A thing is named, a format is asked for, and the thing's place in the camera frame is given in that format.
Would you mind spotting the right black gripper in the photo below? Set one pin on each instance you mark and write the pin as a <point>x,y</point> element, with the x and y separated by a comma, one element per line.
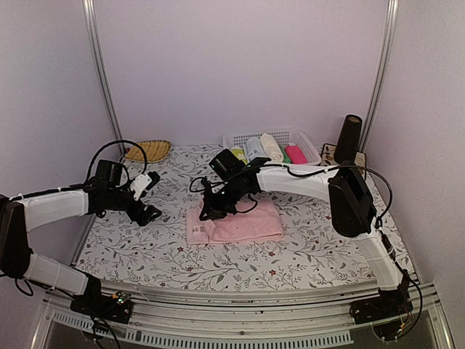
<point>209,213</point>

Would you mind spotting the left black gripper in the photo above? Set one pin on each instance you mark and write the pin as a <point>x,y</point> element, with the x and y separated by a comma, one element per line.
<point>135,214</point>

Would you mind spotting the pink towel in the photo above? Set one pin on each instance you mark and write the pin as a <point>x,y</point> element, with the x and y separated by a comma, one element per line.
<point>261,224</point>

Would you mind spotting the cream white towel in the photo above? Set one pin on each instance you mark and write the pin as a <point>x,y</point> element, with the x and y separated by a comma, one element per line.
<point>271,147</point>

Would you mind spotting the white plastic basket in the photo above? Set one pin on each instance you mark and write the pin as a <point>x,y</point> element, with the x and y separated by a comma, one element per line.
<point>282,136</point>

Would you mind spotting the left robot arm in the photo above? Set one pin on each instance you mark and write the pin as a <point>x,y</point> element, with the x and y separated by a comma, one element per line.
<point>107,187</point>

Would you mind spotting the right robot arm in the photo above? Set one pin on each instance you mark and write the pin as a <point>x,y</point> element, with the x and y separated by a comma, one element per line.
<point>353,214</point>

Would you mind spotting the floral tablecloth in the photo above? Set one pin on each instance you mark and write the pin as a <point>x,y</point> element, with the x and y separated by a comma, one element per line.
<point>310,254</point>

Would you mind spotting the yellow woven mat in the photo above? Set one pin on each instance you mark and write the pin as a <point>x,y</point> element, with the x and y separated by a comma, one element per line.
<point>155,150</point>

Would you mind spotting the yellow dotted rolled towel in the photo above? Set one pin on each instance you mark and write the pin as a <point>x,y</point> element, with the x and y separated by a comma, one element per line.
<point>239,153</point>

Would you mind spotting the light blue rolled towel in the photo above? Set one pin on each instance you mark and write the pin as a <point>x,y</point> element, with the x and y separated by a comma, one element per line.
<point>254,149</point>

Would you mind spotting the green rolled towel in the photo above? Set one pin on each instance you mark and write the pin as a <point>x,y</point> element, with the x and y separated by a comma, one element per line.
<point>286,158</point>

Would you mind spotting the magenta rolled towel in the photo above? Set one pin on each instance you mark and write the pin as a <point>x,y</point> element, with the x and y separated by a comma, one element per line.
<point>295,154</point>

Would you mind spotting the floral coaster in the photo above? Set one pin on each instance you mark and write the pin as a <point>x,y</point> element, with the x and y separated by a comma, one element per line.
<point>327,157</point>

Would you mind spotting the dark brown tall cup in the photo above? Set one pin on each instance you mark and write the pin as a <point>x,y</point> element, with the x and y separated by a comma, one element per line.
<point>349,137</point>

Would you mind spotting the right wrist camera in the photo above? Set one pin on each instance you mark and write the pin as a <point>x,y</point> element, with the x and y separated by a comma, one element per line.
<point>207,188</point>

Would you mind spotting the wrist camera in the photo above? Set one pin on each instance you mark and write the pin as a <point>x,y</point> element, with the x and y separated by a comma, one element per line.
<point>207,188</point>
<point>142,183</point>

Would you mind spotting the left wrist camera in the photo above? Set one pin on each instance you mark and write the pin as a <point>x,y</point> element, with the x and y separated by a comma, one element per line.
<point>142,183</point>

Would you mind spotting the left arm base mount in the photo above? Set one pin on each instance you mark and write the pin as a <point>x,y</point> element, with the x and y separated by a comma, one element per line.
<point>117,307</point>

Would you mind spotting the aluminium front rail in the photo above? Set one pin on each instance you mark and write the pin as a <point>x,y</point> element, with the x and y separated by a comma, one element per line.
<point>311,318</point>

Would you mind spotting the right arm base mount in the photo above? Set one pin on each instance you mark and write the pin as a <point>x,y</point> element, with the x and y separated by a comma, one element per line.
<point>384,306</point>

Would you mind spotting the left aluminium frame post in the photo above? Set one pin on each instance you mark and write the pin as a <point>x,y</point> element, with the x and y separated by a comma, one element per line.
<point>97,54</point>

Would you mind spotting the aluminium frame post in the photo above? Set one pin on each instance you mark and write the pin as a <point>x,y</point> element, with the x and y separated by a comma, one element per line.
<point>386,48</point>
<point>97,54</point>

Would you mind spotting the right aluminium frame post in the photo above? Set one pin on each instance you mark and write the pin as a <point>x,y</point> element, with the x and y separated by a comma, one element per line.
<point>386,48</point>

